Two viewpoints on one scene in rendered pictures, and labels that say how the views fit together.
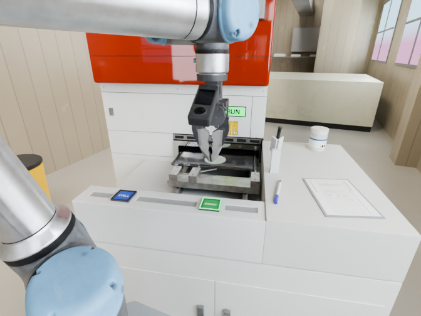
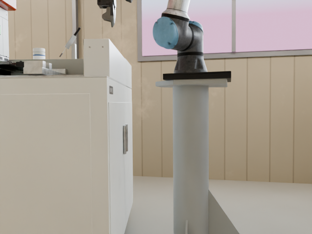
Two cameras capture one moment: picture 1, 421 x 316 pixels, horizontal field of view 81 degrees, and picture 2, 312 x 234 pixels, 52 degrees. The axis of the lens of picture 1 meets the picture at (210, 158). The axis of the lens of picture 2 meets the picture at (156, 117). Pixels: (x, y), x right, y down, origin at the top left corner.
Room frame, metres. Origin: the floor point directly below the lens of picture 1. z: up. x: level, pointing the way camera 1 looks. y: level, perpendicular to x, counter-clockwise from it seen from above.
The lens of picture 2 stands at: (0.63, 1.59, 0.73)
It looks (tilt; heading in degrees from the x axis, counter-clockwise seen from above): 2 degrees down; 261
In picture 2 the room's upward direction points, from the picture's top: straight up
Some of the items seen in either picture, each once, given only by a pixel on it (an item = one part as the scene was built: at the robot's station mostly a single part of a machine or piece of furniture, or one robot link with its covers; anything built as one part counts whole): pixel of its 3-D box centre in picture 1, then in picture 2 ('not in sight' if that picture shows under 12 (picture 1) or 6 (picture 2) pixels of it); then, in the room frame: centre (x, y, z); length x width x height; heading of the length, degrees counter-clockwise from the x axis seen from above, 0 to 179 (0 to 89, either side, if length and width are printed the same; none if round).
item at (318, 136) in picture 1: (317, 138); (39, 56); (1.01, -0.46, 1.01); 0.07 x 0.07 x 0.10
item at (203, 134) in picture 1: (206, 142); (107, 16); (0.60, 0.01, 1.14); 0.06 x 0.03 x 0.09; 170
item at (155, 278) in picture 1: (224, 276); (63, 167); (0.83, -0.06, 0.41); 0.96 x 0.64 x 0.82; 80
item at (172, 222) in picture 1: (169, 221); (108, 66); (0.61, 0.12, 0.89); 0.55 x 0.09 x 0.14; 80
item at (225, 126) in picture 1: (219, 127); not in sight; (0.58, -0.02, 1.19); 0.05 x 0.02 x 0.09; 80
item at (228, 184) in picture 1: (213, 182); (48, 74); (0.89, -0.01, 0.87); 0.36 x 0.08 x 0.03; 80
